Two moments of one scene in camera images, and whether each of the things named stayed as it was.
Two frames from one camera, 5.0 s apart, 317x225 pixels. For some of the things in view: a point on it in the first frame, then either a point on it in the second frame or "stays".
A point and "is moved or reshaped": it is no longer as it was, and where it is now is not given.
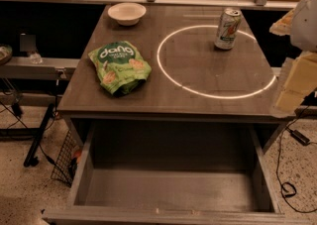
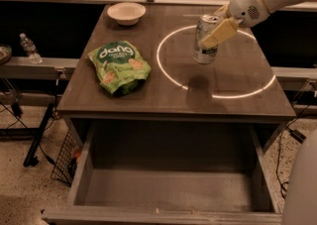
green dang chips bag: x=119 y=66 stays
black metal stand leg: x=31 y=158 stays
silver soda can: x=228 y=28 is moved or reshaped
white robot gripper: x=305 y=21 to x=245 y=7
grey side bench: x=38 y=67 stays
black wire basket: x=65 y=166 stays
